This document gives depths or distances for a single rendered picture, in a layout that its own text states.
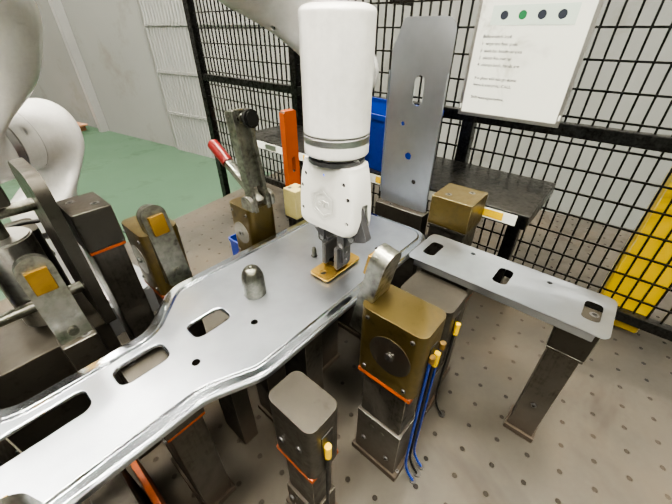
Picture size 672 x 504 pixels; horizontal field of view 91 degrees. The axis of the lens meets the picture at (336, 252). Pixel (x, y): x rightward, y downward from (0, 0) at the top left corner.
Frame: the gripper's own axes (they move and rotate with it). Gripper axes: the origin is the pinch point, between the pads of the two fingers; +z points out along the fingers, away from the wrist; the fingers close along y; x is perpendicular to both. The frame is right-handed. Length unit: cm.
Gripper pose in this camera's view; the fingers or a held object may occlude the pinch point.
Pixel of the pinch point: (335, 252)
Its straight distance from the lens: 52.2
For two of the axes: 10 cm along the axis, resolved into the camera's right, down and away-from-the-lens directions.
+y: 7.6, 3.7, -5.4
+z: -0.1, 8.3, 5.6
